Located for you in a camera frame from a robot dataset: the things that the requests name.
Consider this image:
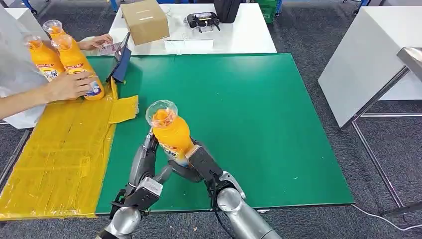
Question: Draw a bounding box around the yellow plastic sheet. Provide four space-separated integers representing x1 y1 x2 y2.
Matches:
0 77 139 221

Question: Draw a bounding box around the pale printed card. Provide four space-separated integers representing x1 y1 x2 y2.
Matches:
98 42 123 56

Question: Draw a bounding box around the blue wheeled cart leg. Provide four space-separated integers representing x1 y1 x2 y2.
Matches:
342 0 375 16

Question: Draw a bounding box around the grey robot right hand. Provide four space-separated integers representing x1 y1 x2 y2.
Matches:
168 138 205 184

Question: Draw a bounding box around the person's left hand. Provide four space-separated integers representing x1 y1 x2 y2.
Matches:
77 33 114 51

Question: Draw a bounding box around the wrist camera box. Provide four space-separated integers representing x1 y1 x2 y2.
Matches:
186 144 224 186
122 176 164 213

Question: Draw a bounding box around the white floor cable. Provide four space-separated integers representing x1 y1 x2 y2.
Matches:
351 204 422 232

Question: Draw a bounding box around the green table mat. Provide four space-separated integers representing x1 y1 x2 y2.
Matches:
84 52 355 216

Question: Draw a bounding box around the black handheld controller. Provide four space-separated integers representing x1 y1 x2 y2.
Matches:
184 11 221 34

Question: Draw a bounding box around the person's hand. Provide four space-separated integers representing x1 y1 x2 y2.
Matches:
77 33 114 51
47 70 96 103

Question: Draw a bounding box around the brown cardboard box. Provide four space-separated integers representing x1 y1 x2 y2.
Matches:
120 0 171 46

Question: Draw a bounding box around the grey metal table frame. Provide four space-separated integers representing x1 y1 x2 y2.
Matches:
341 67 422 219

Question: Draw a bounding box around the orange drink bottle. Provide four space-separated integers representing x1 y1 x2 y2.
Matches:
23 34 66 82
51 33 106 102
42 19 65 37
145 100 196 168

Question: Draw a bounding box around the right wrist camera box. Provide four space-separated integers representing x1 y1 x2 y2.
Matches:
186 144 224 186

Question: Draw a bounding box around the large white tilted table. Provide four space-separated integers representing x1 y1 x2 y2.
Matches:
317 5 422 128

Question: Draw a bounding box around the person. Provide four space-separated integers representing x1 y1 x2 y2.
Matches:
0 5 51 129

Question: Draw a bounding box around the green plastic crate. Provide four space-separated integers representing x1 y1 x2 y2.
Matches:
255 0 279 24

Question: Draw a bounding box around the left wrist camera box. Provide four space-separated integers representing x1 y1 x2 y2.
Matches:
122 176 164 213

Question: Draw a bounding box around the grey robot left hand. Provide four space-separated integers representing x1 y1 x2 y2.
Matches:
127 129 174 189

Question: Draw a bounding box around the steel bench corner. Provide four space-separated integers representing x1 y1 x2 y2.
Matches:
396 46 422 82

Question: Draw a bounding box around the tablet in blue case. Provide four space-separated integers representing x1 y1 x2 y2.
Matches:
105 31 132 84

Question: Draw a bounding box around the black bag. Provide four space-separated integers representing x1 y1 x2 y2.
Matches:
213 0 241 24

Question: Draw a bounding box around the person's right hand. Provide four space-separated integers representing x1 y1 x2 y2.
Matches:
47 70 96 103

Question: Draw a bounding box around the grey metal table rail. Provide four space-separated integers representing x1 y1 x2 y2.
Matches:
0 128 33 187

